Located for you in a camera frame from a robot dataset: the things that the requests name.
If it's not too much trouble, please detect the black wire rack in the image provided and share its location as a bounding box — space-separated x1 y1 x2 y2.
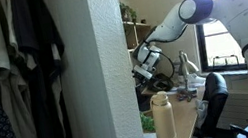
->
211 52 241 70

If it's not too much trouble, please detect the white printed cap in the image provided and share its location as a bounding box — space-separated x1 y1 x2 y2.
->
185 71 208 89

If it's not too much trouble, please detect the dark grey laptop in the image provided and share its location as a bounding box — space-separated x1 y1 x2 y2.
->
136 81 176 99

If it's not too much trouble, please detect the cream water bottle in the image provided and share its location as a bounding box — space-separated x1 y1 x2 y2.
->
147 89 179 138

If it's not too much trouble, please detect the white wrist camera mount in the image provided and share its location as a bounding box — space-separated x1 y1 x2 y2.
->
132 62 154 85

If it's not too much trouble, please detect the silver desk lamp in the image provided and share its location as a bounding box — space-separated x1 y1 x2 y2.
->
173 48 204 97

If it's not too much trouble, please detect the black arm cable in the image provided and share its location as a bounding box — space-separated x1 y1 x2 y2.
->
146 39 178 82

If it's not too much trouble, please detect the green yellow fleece garland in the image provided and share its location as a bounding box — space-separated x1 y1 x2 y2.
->
139 110 157 135

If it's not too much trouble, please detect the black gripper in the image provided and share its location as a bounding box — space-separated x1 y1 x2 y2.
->
144 72 166 91

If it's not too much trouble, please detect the colourful bead rope toy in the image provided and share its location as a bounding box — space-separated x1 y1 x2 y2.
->
175 88 194 105

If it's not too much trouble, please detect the black hanging garment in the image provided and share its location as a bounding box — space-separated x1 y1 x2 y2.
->
7 0 81 138

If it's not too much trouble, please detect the light grey cloth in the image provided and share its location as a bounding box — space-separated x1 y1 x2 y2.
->
193 96 214 129

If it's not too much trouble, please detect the black cup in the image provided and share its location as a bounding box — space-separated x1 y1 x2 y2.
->
137 92 153 113

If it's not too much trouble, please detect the black office chair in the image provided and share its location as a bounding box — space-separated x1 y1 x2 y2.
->
182 66 248 138

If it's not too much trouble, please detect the green potted plant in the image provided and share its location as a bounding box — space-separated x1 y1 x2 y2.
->
119 0 140 27

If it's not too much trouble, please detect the wooden shelf unit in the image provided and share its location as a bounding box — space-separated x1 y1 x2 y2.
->
122 17 156 54

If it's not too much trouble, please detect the white radiator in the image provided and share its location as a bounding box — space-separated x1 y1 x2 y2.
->
211 88 248 132

